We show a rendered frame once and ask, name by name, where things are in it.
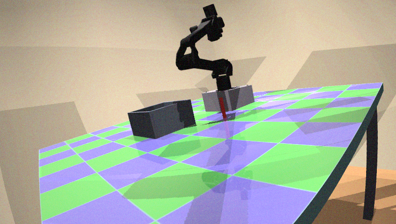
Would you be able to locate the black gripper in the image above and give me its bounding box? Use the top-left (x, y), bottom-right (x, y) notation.
top-left (189, 17), bottom-right (225, 33)

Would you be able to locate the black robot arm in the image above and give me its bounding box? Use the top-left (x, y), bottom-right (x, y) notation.
top-left (176, 4), bottom-right (234, 91)

